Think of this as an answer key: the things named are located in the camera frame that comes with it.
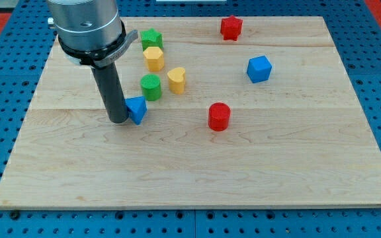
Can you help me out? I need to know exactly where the green cylinder block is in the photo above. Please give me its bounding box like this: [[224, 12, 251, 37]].
[[140, 74, 162, 101]]

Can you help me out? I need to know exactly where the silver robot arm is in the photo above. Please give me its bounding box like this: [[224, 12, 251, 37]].
[[46, 0, 138, 124]]

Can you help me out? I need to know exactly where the wooden board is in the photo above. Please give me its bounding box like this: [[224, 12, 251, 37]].
[[0, 17, 381, 210]]

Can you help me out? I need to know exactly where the yellow hexagon block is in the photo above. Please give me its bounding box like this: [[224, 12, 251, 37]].
[[143, 46, 165, 72]]

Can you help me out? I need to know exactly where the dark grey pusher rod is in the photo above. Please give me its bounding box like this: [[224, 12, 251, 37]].
[[91, 63, 128, 124]]

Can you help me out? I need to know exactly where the blue triangle block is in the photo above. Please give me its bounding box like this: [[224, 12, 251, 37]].
[[126, 96, 147, 125]]

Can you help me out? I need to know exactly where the green star block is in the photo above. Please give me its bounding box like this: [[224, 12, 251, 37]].
[[140, 28, 163, 51]]

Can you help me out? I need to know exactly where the red cylinder block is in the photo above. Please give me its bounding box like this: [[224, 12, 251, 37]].
[[208, 102, 231, 132]]

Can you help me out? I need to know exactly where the blue cube block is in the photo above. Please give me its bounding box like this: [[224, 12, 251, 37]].
[[247, 56, 273, 83]]

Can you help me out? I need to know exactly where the yellow heart block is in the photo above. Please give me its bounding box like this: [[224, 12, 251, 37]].
[[167, 67, 186, 95]]

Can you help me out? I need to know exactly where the red star block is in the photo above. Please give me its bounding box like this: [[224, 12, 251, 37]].
[[220, 15, 243, 41]]

